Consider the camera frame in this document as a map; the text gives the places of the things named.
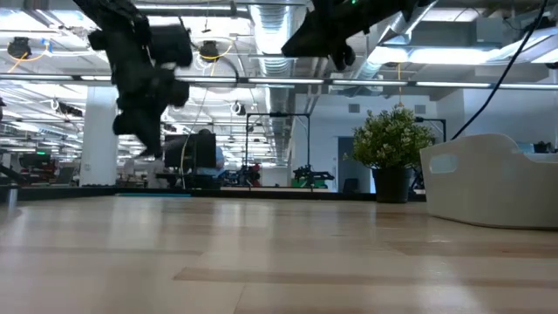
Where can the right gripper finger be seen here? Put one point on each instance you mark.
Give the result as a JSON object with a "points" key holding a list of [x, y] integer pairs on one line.
{"points": [[314, 41]]}

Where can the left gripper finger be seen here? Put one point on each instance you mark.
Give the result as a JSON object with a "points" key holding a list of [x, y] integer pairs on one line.
{"points": [[146, 131]]}

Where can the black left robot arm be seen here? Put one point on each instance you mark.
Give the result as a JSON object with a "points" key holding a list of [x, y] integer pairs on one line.
{"points": [[109, 17]]}

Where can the black background monitor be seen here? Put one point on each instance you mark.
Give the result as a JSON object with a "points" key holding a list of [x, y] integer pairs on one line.
{"points": [[187, 150]]}

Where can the white pillar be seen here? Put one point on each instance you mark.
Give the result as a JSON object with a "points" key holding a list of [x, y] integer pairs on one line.
{"points": [[98, 135]]}

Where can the ceiling strip light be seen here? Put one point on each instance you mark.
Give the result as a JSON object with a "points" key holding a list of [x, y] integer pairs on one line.
{"points": [[283, 81]]}

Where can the black ceiling device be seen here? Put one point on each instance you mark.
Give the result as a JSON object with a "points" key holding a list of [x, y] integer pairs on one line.
{"points": [[18, 47], [209, 50]]}

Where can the person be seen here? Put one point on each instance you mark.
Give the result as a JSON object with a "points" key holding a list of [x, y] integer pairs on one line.
{"points": [[220, 161]]}

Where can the green potted plant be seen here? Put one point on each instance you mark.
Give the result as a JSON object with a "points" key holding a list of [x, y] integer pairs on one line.
{"points": [[392, 139]]}

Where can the background robot on green base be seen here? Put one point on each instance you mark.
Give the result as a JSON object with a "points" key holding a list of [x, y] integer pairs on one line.
{"points": [[311, 176]]}

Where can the grey plastic bin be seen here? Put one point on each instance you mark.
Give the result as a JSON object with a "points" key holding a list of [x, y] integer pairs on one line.
{"points": [[479, 187]]}

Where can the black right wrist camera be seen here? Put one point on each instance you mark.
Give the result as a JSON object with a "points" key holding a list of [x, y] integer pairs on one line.
{"points": [[344, 56]]}

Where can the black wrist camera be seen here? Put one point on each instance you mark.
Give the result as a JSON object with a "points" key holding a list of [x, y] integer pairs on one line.
{"points": [[344, 56], [179, 93]]}

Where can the silver ventilation duct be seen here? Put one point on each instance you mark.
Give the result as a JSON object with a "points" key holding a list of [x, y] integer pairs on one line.
{"points": [[276, 43]]}

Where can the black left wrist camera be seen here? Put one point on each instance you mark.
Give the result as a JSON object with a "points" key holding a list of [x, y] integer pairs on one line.
{"points": [[179, 93]]}

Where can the black metal stand frame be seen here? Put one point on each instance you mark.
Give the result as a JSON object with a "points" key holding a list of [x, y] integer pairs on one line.
{"points": [[279, 114]]}

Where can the black aluminium table frame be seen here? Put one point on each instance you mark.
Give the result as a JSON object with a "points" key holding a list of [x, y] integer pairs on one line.
{"points": [[261, 194]]}

